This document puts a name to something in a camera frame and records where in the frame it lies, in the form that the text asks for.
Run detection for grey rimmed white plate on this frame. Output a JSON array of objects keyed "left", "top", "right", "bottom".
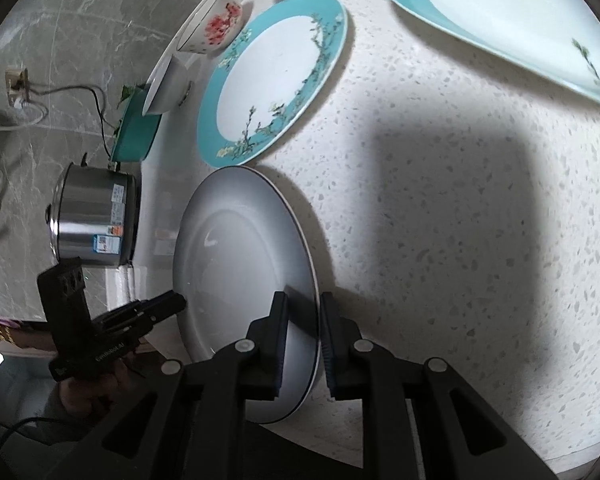
[{"left": 173, "top": 166, "right": 320, "bottom": 424}]

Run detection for small white bowl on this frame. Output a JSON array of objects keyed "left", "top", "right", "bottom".
[{"left": 143, "top": 54, "right": 193, "bottom": 116}]

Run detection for teal floral plate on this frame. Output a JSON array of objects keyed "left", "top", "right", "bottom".
[
  {"left": 392, "top": 0, "right": 600, "bottom": 103},
  {"left": 197, "top": 0, "right": 348, "bottom": 168}
]

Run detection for white bowl red flowers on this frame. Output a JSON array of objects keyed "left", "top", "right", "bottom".
[{"left": 176, "top": 0, "right": 244, "bottom": 54}]

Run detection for person's left hand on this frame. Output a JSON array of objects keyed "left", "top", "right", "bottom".
[{"left": 58, "top": 360, "right": 135, "bottom": 414}]

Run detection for stainless steel rice cooker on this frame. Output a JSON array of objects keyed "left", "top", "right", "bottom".
[{"left": 45, "top": 162, "right": 138, "bottom": 268}]

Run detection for teal basin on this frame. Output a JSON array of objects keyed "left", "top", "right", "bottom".
[{"left": 110, "top": 115, "right": 161, "bottom": 162}]

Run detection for green leafy vegetables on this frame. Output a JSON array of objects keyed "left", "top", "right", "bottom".
[{"left": 114, "top": 84, "right": 146, "bottom": 136}]

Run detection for white power cable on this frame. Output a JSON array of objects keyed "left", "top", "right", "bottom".
[{"left": 0, "top": 102, "right": 50, "bottom": 141}]

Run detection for black power cable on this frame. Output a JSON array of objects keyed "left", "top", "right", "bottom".
[{"left": 11, "top": 83, "right": 119, "bottom": 168}]

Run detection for wall power socket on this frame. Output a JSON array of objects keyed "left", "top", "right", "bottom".
[{"left": 5, "top": 68, "right": 29, "bottom": 107}]

